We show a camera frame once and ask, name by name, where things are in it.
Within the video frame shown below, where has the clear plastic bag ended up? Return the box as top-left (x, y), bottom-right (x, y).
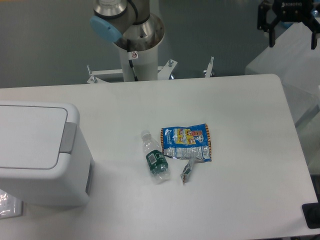
top-left (0, 190), bottom-right (23, 220)

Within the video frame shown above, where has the black cable on pedestal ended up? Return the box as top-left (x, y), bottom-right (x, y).
top-left (125, 39), bottom-right (139, 82)

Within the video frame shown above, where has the silver robot arm blue cap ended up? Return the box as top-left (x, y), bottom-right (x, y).
top-left (89, 0), bottom-right (320, 52)

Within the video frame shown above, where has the white trash can lid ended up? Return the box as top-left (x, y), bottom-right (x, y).
top-left (0, 103), bottom-right (80, 170)

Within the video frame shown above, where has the clear bottle green label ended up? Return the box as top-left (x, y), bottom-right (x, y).
top-left (140, 130), bottom-right (171, 184)

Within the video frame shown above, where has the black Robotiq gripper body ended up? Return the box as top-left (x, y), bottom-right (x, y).
top-left (271, 0), bottom-right (314, 24)

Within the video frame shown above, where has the white pedestal base frame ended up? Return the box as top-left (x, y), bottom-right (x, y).
top-left (86, 56), bottom-right (215, 84)

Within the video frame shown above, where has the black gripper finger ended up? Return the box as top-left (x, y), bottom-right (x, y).
top-left (302, 10), bottom-right (320, 50)
top-left (257, 0), bottom-right (284, 48)

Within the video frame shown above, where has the blue snack bag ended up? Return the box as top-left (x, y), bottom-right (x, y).
top-left (160, 123), bottom-right (212, 162)

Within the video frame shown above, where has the white trash can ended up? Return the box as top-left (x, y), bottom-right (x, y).
top-left (0, 100), bottom-right (95, 206)

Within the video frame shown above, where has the black object table corner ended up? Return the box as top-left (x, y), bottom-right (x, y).
top-left (302, 202), bottom-right (320, 229)

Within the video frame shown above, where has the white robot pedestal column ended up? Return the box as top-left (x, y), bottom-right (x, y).
top-left (117, 44), bottom-right (159, 82)

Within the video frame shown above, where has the small silver wrapper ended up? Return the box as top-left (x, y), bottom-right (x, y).
top-left (180, 157), bottom-right (196, 184)

